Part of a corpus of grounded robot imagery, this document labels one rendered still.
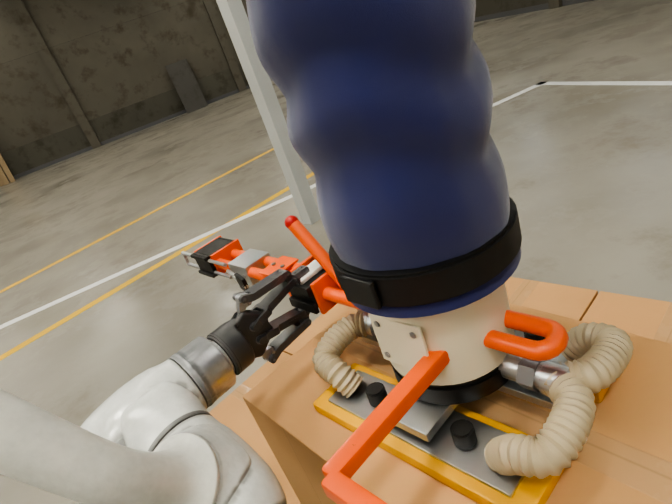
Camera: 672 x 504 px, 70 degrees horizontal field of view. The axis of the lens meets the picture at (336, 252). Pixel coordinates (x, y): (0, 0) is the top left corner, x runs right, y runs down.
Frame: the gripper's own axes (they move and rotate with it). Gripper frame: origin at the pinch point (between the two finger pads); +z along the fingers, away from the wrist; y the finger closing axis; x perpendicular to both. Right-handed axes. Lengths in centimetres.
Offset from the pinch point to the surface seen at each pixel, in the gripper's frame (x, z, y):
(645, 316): 29, 71, 53
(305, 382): 2.6, -10.6, 12.8
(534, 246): -55, 180, 107
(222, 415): -58, -10, 53
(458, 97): 36.0, -1.7, -28.3
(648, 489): 51, -5, 13
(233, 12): -242, 179, -59
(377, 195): 30.5, -9.5, -22.2
